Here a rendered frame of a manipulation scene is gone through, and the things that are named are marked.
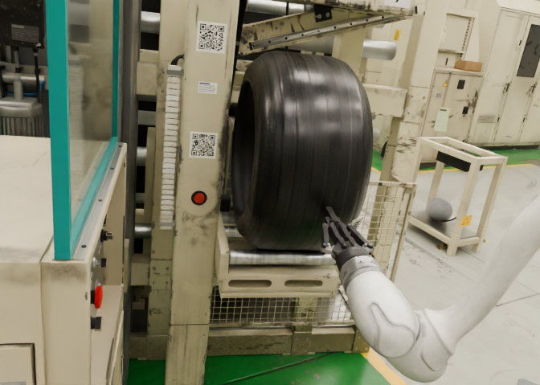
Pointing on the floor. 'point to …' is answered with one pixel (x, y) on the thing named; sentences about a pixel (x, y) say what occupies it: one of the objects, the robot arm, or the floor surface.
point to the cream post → (199, 181)
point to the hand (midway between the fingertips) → (330, 219)
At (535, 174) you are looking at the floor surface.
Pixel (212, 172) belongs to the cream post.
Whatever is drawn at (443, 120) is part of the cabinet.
